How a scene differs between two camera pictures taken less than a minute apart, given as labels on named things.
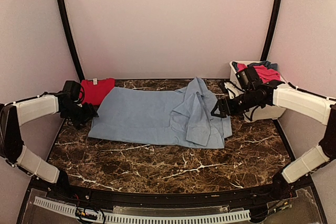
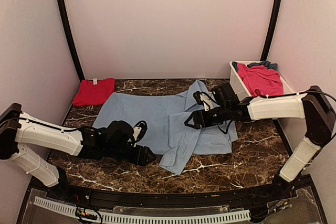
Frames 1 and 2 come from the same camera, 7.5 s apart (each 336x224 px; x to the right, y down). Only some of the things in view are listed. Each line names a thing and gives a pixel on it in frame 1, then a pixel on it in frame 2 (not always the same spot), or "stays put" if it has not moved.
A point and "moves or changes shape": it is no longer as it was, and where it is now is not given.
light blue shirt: x=181 y=116 moves or changes shape
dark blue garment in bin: x=272 y=66 stays put
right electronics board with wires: x=275 y=206 stays put
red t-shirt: x=96 y=91 stays put
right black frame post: x=274 y=17 stays put
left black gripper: x=90 y=112 to x=140 y=157
